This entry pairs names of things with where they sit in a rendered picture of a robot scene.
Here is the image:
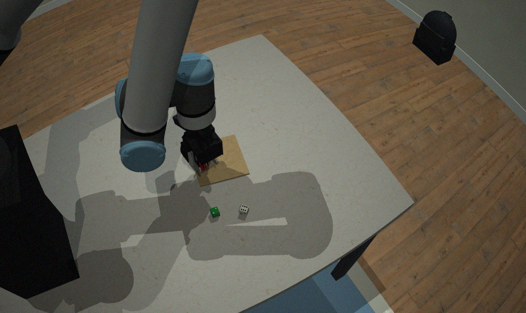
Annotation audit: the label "tan square mat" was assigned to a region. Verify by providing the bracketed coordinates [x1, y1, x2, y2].
[196, 134, 250, 187]

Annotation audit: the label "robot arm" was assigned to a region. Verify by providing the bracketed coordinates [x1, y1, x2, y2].
[0, 0, 216, 173]

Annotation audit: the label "green die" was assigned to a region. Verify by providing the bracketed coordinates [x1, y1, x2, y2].
[210, 207, 220, 218]

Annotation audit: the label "white die with black pips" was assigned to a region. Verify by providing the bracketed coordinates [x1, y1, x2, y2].
[239, 204, 249, 216]

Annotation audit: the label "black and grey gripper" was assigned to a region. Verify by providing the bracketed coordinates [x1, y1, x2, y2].
[180, 124, 223, 173]

